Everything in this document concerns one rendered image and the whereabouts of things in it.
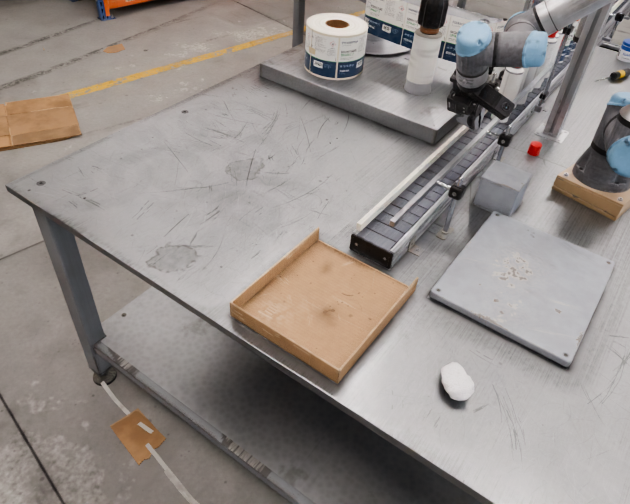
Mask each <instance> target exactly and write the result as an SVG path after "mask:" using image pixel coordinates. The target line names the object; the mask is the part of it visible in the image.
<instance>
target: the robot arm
mask: <svg viewBox="0 0 630 504"><path fill-rule="evenodd" d="M613 1H614V0H545V1H543V2H542V3H540V4H538V5H536V6H535V7H533V8H531V9H529V10H528V11H521V12H517V13H515V14H514V15H512V16H511V17H510V18H509V20H508V21H507V23H506V25H505V27H504V31H503V32H491V29H490V27H489V26H488V25H487V24H486V23H483V22H481V21H471V22H468V23H466V24H464V25H463V26H462V27H461V28H460V29H459V31H458V33H457V36H456V45H455V51H456V69H455V71H454V73H453V74H452V75H451V77H450V82H453V88H452V90H451V91H450V94H449V95H448V97H447V110H448V111H451V112H454V113H456V114H458V115H461V114H462V113H463V114H464V117H457V118H456V120H457V121H458V122H459V123H461V124H463V125H465V126H466V127H468V128H469V129H470V130H471V131H473V132H475V131H477V130H478V129H479V127H480V126H481V123H482V120H483V117H484V113H485V111H486V109H487V110H488V111H489V112H491V113H492V114H493V115H495V116H496V117H497V118H499V119H500V120H504V119H506V118H507V117H509V115H510V114H511V112H512V110H513V109H514V107H515V104H514V103H513V102H512V101H510V100H509V99H508V98H506V97H505V96H504V95H502V94H501V93H499V92H498V91H497V90H495V89H494V88H493V87H491V86H490V85H489V84H487V79H488V72H489V67H524V68H529V67H540V66H542V65H543V64H544V62H545V57H546V51H547V43H548V36H549V35H551V34H553V33H555V32H556V31H558V30H560V29H562V28H564V27H566V26H568V25H570V24H571V23H573V22H575V21H577V20H579V19H581V18H583V17H584V16H586V15H588V14H590V13H592V12H594V11H596V10H598V9H599V8H601V7H603V6H605V5H607V4H609V3H611V2H613ZM453 91H454V92H453ZM451 93H452V94H451ZM449 102H450V107H449ZM572 173H573V175H574V177H575V178H576V179H577V180H578V181H580V182H581V183H583V184H584V185H586V186H588V187H590V188H593V189H596V190H599V191H603V192H608V193H622V192H626V191H628V190H629V189H630V92H617V93H615V94H613V95H612V96H611V98H610V100H609V102H608V103H607V107H606V109H605V111H604V114H603V116H602V119H601V121H600V123H599V126H598V128H597V130H596V133H595V135H594V137H593V140H592V142H591V144H590V146H589V147H588V148H587V149H586V151H585V152H584V153H583V154H582V155H581V156H580V157H579V158H578V160H577V161H576V162H575V165H574V167H573V169H572Z"/></svg>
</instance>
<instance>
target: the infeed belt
mask: <svg viewBox="0 0 630 504"><path fill-rule="evenodd" d="M573 53H574V52H570V54H569V57H568V58H564V60H563V63H562V64H558V66H557V68H556V71H555V74H554V76H553V79H554V78H555V77H556V76H557V75H558V74H559V73H560V72H561V71H562V70H563V69H564V68H565V67H566V66H567V65H568V64H569V63H570V61H571V58H572V56H573ZM553 79H552V80H553ZM546 82H547V79H544V81H543V83H542V84H541V87H540V89H538V90H532V92H531V93H529V94H528V96H527V99H526V102H525V104H524V105H523V106H516V108H515V110H512V112H511V115H510V116H509V118H508V121H507V123H505V124H496V125H495V126H494V127H493V128H492V129H491V130H490V131H491V132H493V133H496V134H499V135H500V134H501V133H502V132H504V131H505V130H506V128H507V126H508V125H510V124H511V123H512V122H513V121H514V120H515V119H516V118H517V117H518V116H519V115H520V114H521V113H522V112H523V111H524V110H525V109H526V108H527V106H528V105H529V104H530V103H531V102H532V101H533V100H534V99H535V98H536V97H537V96H538V95H539V94H540V93H541V92H542V91H543V90H544V87H545V85H546ZM491 114H492V113H491V112H489V111H488V112H487V113H486V114H485V115H484V117H483V120H482V123H481V126H480V127H479V129H478V130H477V131H475V132H473V131H471V130H470V129H469V130H468V131H467V132H466V133H465V134H463V135H462V136H461V137H460V138H459V139H458V140H457V141H456V142H455V143H454V144H453V145H452V146H451V147H450V148H449V149H448V150H446V151H445V152H444V153H443V154H442V155H441V156H440V157H439V158H438V159H437V160H436V161H435V162H434V163H433V164H432V165H430V166H429V167H428V168H427V169H426V170H425V171H424V172H423V173H422V174H421V175H420V176H419V177H418V178H417V179H416V180H414V181H413V183H411V184H410V185H409V186H408V187H407V188H406V189H405V190H404V191H403V192H402V193H401V194H400V195H399V196H397V197H396V198H395V199H394V200H393V201H392V202H391V203H390V204H389V205H388V206H387V207H386V208H385V209H384V210H383V211H381V212H380V213H379V214H378V215H377V216H376V217H375V218H374V219H373V220H372V221H371V222H370V223H369V224H368V225H367V226H365V227H364V228H363V229H362V230H361V231H360V232H359V233H358V234H357V235H356V236H357V237H359V238H361V239H363V240H365V241H367V242H369V243H371V244H373V245H375V246H377V247H379V248H381V249H383V250H385V251H387V252H388V251H390V250H391V249H392V248H393V247H394V246H395V245H396V244H397V242H398V241H399V240H400V239H401V238H402V237H403V236H404V235H405V234H406V233H407V232H408V231H409V230H410V229H411V228H412V227H413V226H414V225H415V224H416V223H417V222H418V221H419V219H420V218H421V217H422V216H423V215H424V214H425V213H426V212H427V211H428V210H429V209H430V208H431V207H432V206H433V205H434V204H435V203H436V202H437V201H438V200H439V199H440V198H441V196H442V195H443V194H444V193H445V192H446V191H447V190H446V189H444V188H442V187H439V186H437V185H436V186H435V187H434V188H433V189H432V190H431V191H430V192H429V193H428V194H427V195H426V196H425V197H424V198H423V199H422V200H421V201H420V202H419V203H418V204H417V205H416V206H415V207H414V208H413V209H412V210H411V211H410V212H409V213H408V214H407V215H406V216H405V217H404V218H403V219H402V220H401V221H400V222H399V223H398V224H397V225H396V226H395V227H392V226H390V225H389V223H390V220H391V219H392V218H393V217H394V216H395V215H396V214H397V213H398V212H399V211H400V210H401V209H402V208H403V207H404V206H405V205H406V204H407V203H408V202H409V201H410V200H411V199H412V198H413V197H414V196H415V195H416V194H417V193H419V192H420V191H421V190H422V189H423V188H424V187H425V186H426V185H427V184H428V183H429V182H430V181H431V180H432V179H433V178H434V177H435V176H436V175H437V174H438V173H439V172H440V171H441V170H442V169H443V168H444V167H445V166H446V165H447V164H448V163H449V162H450V161H451V160H452V159H453V158H454V157H455V156H456V155H457V154H458V153H459V152H460V151H461V150H462V149H464V148H465V147H466V146H467V145H468V144H469V143H470V142H471V141H472V140H473V139H474V138H475V137H476V136H477V135H478V134H479V133H480V132H481V131H482V130H483V129H484V128H485V127H486V126H487V125H488V124H489V123H490V122H491V119H490V117H491ZM495 140H496V138H493V137H491V136H488V135H485V136H484V137H483V138H482V139H481V140H480V141H479V142H478V143H477V144H476V145H475V146H474V147H473V149H472V150H471V151H470V152H469V153H468V154H467V155H466V156H465V157H464V158H463V159H462V160H461V161H460V162H459V163H458V164H457V165H456V166H455V167H454V168H453V169H452V170H451V171H450V172H449V173H448V174H447V175H446V176H445V177H444V178H443V179H442V180H441V182H443V183H446V184H448V185H450V186H452V184H453V183H455V182H456V181H457V180H458V177H459V176H462V174H463V173H464V172H465V171H466V170H467V169H468V168H469V167H470V166H471V165H472V164H473V163H474V162H475V161H476V160H477V159H478V158H479V157H480V156H481V155H482V154H483V153H484V151H485V150H486V149H487V148H488V147H489V146H490V145H491V144H492V143H493V142H494V141H495Z"/></svg>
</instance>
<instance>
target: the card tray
mask: <svg viewBox="0 0 630 504"><path fill-rule="evenodd" d="M417 282H418V277H417V278H416V279H415V280H414V281H413V282H412V284H411V285H410V286H408V285H406V284H404V283H402V282H400V281H398V280H396V279H394V278H392V277H390V276H388V275H386V274H384V273H383V272H381V271H379V270H377V269H375V268H373V267H371V266H369V265H367V264H365V263H363V262H361V261H359V260H357V259H356V258H354V257H352V256H350V255H348V254H346V253H344V252H342V251H340V250H338V249H336V248H334V247H332V246H330V245H329V244H327V243H325V242H323V241H321V240H319V227H317V228H316V229H315V230H314V231H313V232H312V233H310V234H309V235H308V236H307V237H306V238H305V239H303V240H302V241H301V242H300V243H299V244H298V245H296V246H295V247H294V248H293V249H292V250H290V251H289V252H288V253H287V254H286V255H285V256H283V257H282V258H281V259H280V260H279V261H278V262H276V263H275V264H274V265H273V266H272V267H271V268H269V269H268V270H267V271H266V272H265V273H263V274H262V275H261V276H260V277H259V278H258V279H256V280H255V281H254V282H253V283H252V284H251V285H249V286H248V287H247V288H246V289H245V290H244V291H242V292H241V293H240V294H239V295H238V296H236V297H235V298H234V299H233V300H232V301H231V302H230V316H232V317H233V318H235V319H236V320H238V321H239V322H241V323H243V324H244V325H246V326H247V327H249V328H250V329H252V330H254V331H255V332H257V333H258V334H260V335H261V336H263V337H265V338H266V339H268V340H269V341H271V342H272V343H274V344H276V345H277V346H279V347H280V348H282V349H284V350H285V351H287V352H288V353H290V354H291V355H293V356H295V357H296V358H298V359H299V360H301V361H302V362H304V363H306V364H307V365H309V366H310V367H312V368H313V369H315V370H317V371H318V372H320V373H321V374H323V375H324V376H326V377H328V378H329V379H331V380H332V381H334V382H335V383H337V384H338V383H339V382H340V381H341V380H342V378H343V377H344V376H345V375H346V374H347V372H348V371H349V370H350V369H351V367H352V366H353V365H354V364H355V363H356V361H357V360H358V359H359V358H360V357H361V355H362V354H363V353H364V352H365V351H366V349H367V348H368V347H369V346H370V345H371V343H372V342H373V341H374V340H375V339H376V337H377V336H378V335H379V334H380V332H381V331H382V330H383V329H384V328H385V326H386V325H387V324H388V323H389V322H390V320H391V319H392V318H393V317H394V316H395V314H396V313H397V312H398V311H399V310H400V308H401V307H402V306H403V305H404V303H405V302H406V301H407V300H408V299H409V297H410V296H411V295H412V294H413V293H414V291H415V289H416V285H417Z"/></svg>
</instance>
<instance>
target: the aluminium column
mask: <svg viewBox="0 0 630 504"><path fill-rule="evenodd" d="M614 2H615V0H614V1H613V2H611V3H609V4H607V5H605V6H603V7H601V8H599V9H598V10H596V11H594V12H592V13H590V14H588V17H587V20H586V22H585V25H584V27H583V30H582V32H581V35H580V38H579V40H578V43H577V45H576V48H575V50H574V53H573V56H572V58H571V61H570V63H569V66H568V69H567V71H566V74H565V76H564V79H563V81H562V84H561V87H560V89H559V92H558V94H557V97H556V100H555V102H554V105H553V107H552V110H551V112H550V115H549V118H548V120H547V123H546V125H545V128H544V130H543V133H544V134H547V135H550V136H552V137H555V138H557V137H558V135H559V134H560V133H561V131H562V128H563V126H564V123H565V121H566V118H567V116H568V114H569V111H570V109H571V106H572V104H573V101H574V99H575V97H576V94H577V92H578V89H579V87H580V84H581V82H582V80H583V77H584V75H585V72H586V70H587V67H588V65H589V63H590V60H591V58H592V55H593V53H594V50H595V48H596V46H597V43H598V41H599V38H600V36H601V34H602V31H603V29H604V26H605V24H606V21H607V19H608V17H609V14H610V12H611V9H612V7H613V4H614Z"/></svg>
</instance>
